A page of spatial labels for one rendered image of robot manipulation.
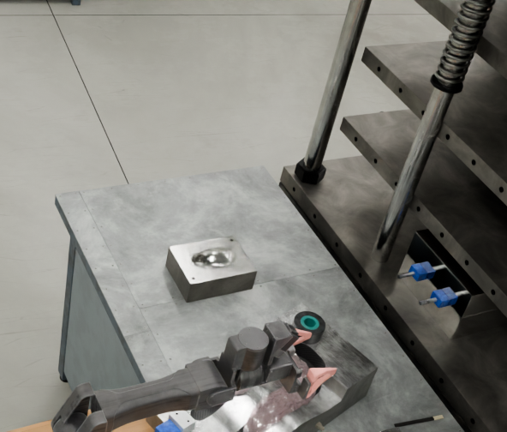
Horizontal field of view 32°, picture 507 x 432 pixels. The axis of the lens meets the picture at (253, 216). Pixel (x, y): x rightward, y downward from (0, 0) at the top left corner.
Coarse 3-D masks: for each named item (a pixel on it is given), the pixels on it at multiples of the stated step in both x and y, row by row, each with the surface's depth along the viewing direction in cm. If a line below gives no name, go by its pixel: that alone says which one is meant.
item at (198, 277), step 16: (208, 240) 244; (224, 240) 245; (176, 256) 236; (192, 256) 237; (208, 256) 241; (224, 256) 242; (240, 256) 241; (176, 272) 236; (192, 272) 232; (208, 272) 234; (224, 272) 235; (240, 272) 236; (256, 272) 238; (192, 288) 230; (208, 288) 233; (224, 288) 237; (240, 288) 240
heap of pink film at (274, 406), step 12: (300, 360) 213; (276, 396) 200; (288, 396) 198; (312, 396) 206; (264, 408) 198; (276, 408) 197; (288, 408) 197; (252, 420) 197; (264, 420) 196; (276, 420) 196
